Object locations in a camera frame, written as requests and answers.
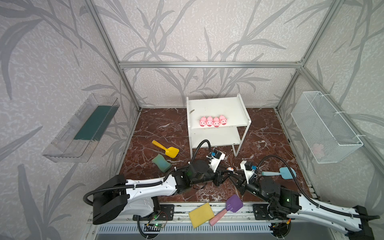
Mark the pink pig toy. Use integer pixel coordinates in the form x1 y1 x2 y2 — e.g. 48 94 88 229
213 117 221 128
199 117 207 127
219 115 228 126
206 117 213 127

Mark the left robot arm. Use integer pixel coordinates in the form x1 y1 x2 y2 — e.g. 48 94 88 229
83 147 240 225

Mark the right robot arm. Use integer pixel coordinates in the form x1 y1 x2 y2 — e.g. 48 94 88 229
227 161 380 240

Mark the white two-tier shelf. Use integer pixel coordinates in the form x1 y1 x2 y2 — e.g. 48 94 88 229
186 94 252 157

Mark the purple pink toy shovel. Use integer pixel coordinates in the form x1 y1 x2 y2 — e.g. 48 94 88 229
209 195 244 226

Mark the yellow sponge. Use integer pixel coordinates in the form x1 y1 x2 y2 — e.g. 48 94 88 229
189 203 215 229

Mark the light blue toy shovel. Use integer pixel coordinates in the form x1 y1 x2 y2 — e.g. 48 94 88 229
261 167 297 180

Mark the yellow toy shovel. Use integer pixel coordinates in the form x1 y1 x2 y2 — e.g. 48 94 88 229
152 140 180 159

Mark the green sponge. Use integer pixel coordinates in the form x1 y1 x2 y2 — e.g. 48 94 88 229
152 154 172 173

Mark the pink toy in basket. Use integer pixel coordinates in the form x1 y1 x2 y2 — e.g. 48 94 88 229
311 143 325 159

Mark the green circuit board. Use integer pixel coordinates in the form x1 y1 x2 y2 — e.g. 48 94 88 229
145 223 166 232

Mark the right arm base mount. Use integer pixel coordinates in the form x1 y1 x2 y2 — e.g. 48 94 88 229
252 203 274 221

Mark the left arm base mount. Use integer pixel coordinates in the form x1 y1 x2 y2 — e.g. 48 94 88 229
139 204 175 221

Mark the white wire mesh basket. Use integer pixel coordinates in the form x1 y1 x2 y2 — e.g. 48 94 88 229
291 91 364 164

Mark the clear plastic wall bin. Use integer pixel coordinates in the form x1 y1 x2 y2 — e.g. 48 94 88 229
42 94 120 163

